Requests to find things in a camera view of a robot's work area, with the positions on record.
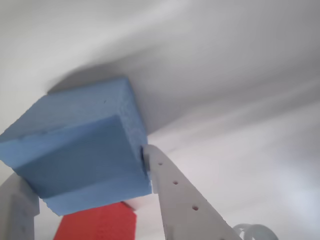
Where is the red foam cube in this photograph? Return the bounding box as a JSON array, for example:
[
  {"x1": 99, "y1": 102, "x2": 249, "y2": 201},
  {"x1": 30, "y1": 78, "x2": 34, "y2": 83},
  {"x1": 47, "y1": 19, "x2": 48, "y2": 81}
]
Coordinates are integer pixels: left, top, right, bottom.
[{"x1": 52, "y1": 201, "x2": 138, "y2": 240}]

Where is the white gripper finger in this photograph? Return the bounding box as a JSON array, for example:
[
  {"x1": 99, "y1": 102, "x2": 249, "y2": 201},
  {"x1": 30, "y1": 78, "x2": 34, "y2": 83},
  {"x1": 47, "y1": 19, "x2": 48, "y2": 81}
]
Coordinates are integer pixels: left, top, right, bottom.
[
  {"x1": 141, "y1": 144, "x2": 244, "y2": 240},
  {"x1": 0, "y1": 172, "x2": 41, "y2": 240}
]

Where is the blue foam cube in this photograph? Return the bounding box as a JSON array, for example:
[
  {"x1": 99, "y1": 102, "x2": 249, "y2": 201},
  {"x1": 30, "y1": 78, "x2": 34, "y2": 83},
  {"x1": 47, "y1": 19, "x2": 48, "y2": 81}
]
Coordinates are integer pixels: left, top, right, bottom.
[{"x1": 0, "y1": 76, "x2": 154, "y2": 217}]

